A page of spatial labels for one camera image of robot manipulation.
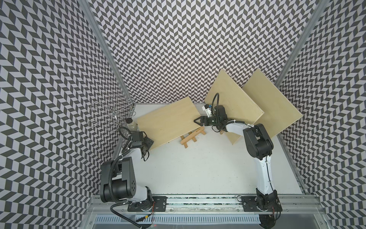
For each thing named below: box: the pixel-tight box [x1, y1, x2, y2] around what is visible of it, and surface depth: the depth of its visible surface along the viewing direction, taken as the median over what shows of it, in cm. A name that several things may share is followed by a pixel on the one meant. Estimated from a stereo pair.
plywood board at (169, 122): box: [136, 96, 202, 149], surface depth 103 cm
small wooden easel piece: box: [180, 126, 206, 149], surface depth 94 cm
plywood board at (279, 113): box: [242, 68, 304, 139], surface depth 81 cm
